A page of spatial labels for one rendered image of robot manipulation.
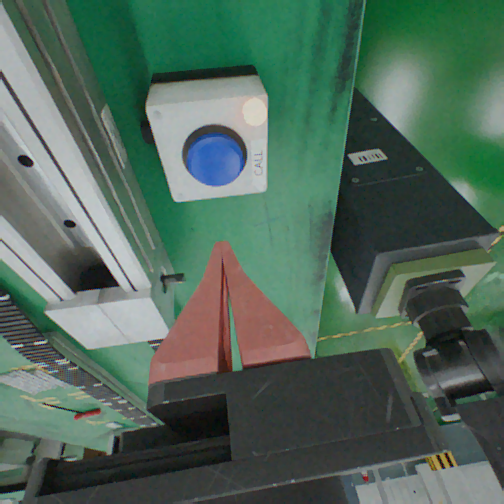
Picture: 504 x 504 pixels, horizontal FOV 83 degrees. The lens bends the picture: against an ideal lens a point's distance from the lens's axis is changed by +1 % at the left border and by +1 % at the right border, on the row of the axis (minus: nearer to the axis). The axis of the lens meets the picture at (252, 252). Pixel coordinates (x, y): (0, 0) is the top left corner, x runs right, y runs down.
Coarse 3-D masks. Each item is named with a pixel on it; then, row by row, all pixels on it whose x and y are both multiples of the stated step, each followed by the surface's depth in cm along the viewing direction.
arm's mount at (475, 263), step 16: (448, 256) 46; (464, 256) 46; (480, 256) 46; (400, 272) 45; (416, 272) 45; (432, 272) 45; (464, 272) 46; (480, 272) 47; (384, 288) 50; (400, 288) 49; (464, 288) 50; (384, 304) 53
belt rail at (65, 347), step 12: (48, 336) 47; (60, 336) 48; (60, 348) 48; (72, 348) 51; (72, 360) 51; (84, 360) 54; (96, 372) 59; (108, 384) 62; (120, 384) 68; (132, 396) 74; (144, 408) 83; (156, 420) 90
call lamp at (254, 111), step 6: (246, 102) 19; (252, 102) 18; (258, 102) 18; (246, 108) 18; (252, 108) 18; (258, 108) 18; (264, 108) 18; (246, 114) 18; (252, 114) 18; (258, 114) 18; (264, 114) 18; (246, 120) 19; (252, 120) 19; (258, 120) 19
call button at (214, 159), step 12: (192, 144) 20; (204, 144) 19; (216, 144) 19; (228, 144) 19; (192, 156) 20; (204, 156) 20; (216, 156) 20; (228, 156) 20; (240, 156) 20; (192, 168) 20; (204, 168) 20; (216, 168) 21; (228, 168) 21; (240, 168) 21; (204, 180) 21; (216, 180) 21; (228, 180) 22
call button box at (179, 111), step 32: (160, 96) 19; (192, 96) 19; (224, 96) 19; (256, 96) 19; (160, 128) 19; (192, 128) 20; (224, 128) 20; (256, 128) 20; (256, 160) 22; (192, 192) 23; (224, 192) 24; (256, 192) 24
